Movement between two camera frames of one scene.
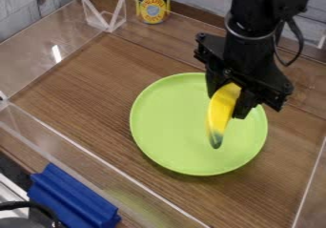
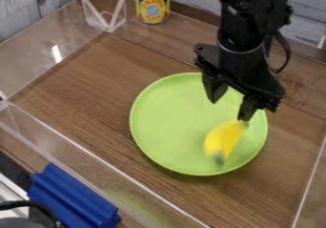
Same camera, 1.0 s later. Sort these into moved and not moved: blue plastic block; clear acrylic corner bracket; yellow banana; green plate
Moved: yellow banana
Not moved: green plate; clear acrylic corner bracket; blue plastic block
